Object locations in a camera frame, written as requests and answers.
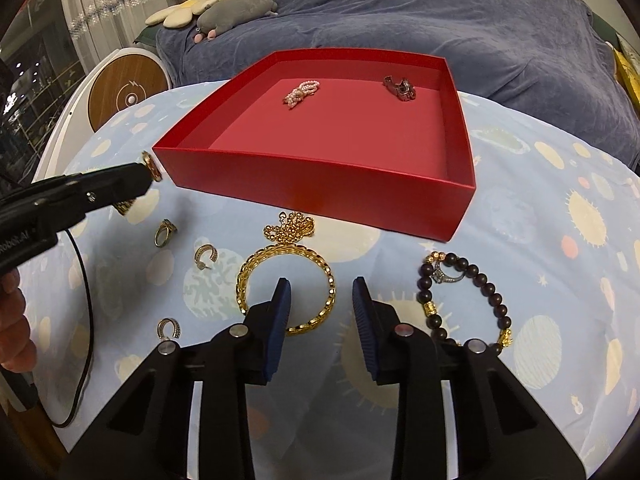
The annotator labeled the dark wooden bead bracelet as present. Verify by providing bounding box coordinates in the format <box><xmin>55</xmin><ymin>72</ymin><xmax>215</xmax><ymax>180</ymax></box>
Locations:
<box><xmin>418</xmin><ymin>250</ymin><xmax>513</xmax><ymax>357</ymax></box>

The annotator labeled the gold wrist watch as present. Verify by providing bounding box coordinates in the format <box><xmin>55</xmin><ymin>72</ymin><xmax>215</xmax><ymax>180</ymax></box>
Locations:
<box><xmin>114</xmin><ymin>151</ymin><xmax>163</xmax><ymax>216</ymax></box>

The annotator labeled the gold cuff bangle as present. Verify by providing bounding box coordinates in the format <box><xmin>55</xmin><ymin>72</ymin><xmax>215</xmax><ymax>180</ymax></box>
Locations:
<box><xmin>234</xmin><ymin>242</ymin><xmax>338</xmax><ymax>337</ymax></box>

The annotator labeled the gold ring with top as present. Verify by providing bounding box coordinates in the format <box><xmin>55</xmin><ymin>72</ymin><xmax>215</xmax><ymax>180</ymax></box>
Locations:
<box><xmin>153</xmin><ymin>218</ymin><xmax>179</xmax><ymax>250</ymax></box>

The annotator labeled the white pearl bracelet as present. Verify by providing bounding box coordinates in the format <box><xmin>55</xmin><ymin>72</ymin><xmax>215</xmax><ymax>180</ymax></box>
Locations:
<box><xmin>282</xmin><ymin>79</ymin><xmax>321</xmax><ymax>111</ymax></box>

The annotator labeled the silver wrist watch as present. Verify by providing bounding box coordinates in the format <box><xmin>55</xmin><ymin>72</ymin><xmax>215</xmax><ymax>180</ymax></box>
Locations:
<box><xmin>383</xmin><ymin>76</ymin><xmax>416</xmax><ymax>102</ymax></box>

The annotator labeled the left hand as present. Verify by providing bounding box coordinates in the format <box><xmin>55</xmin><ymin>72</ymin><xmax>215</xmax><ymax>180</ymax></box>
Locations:
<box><xmin>0</xmin><ymin>269</ymin><xmax>37</xmax><ymax>373</ymax></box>

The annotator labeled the round wooden white device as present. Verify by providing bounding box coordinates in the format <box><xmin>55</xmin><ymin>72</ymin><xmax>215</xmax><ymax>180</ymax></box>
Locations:
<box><xmin>34</xmin><ymin>47</ymin><xmax>171</xmax><ymax>181</ymax></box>

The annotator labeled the blue planet print cloth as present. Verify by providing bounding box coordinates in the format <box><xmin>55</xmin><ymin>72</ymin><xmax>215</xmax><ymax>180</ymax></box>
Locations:
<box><xmin>21</xmin><ymin>94</ymin><xmax>639</xmax><ymax>479</ymax></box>

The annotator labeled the white lace curtain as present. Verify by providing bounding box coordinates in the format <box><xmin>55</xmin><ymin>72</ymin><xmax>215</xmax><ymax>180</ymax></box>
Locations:
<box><xmin>61</xmin><ymin>0</ymin><xmax>184</xmax><ymax>73</ymax></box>

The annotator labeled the red open box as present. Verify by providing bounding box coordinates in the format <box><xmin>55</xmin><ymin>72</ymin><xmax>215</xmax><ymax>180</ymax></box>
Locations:
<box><xmin>154</xmin><ymin>48</ymin><xmax>476</xmax><ymax>242</ymax></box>

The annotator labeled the cream flower cushion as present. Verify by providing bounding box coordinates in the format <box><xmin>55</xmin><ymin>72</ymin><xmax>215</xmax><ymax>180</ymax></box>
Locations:
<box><xmin>145</xmin><ymin>0</ymin><xmax>222</xmax><ymax>29</ymax></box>

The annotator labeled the grey plush toy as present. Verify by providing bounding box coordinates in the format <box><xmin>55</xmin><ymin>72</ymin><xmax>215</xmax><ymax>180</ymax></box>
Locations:
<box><xmin>193</xmin><ymin>0</ymin><xmax>278</xmax><ymax>44</ymax></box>

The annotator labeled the blue grey bed blanket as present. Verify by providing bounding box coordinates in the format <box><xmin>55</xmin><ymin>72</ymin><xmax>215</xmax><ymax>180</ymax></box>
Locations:
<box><xmin>156</xmin><ymin>0</ymin><xmax>639</xmax><ymax>168</ymax></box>

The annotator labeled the gold yellow pillow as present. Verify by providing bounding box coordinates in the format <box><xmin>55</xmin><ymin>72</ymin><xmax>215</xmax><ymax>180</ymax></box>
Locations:
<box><xmin>613</xmin><ymin>49</ymin><xmax>639</xmax><ymax>106</ymax></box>

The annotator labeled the silver diamond ring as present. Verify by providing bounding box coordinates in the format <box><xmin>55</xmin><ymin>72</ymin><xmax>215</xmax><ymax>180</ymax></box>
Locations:
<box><xmin>430</xmin><ymin>262</ymin><xmax>470</xmax><ymax>285</ymax></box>

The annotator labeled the gold open ring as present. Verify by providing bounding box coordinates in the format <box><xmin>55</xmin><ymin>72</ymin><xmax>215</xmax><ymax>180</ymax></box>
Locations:
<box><xmin>193</xmin><ymin>242</ymin><xmax>219</xmax><ymax>272</ymax></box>

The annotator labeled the open spiral ring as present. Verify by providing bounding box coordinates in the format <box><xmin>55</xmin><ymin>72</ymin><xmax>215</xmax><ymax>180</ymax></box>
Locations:
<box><xmin>156</xmin><ymin>316</ymin><xmax>182</xmax><ymax>343</ymax></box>

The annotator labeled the gold chain necklace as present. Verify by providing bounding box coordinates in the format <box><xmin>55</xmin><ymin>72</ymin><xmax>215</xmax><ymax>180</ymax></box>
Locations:
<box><xmin>262</xmin><ymin>210</ymin><xmax>317</xmax><ymax>246</ymax></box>

